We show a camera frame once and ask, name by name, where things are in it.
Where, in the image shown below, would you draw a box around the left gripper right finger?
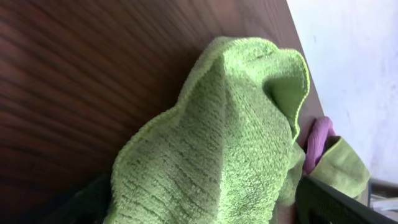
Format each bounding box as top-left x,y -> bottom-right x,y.
295,177 -> 397,224

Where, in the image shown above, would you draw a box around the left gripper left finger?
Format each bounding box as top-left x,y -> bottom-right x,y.
40,175 -> 111,224

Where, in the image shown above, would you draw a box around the green cloth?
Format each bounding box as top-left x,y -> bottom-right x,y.
308,136 -> 370,200
105,37 -> 310,223

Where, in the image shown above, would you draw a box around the green cloth on pile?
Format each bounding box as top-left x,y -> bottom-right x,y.
308,136 -> 370,200

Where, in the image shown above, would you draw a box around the purple cloth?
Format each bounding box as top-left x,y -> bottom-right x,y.
303,116 -> 335,174

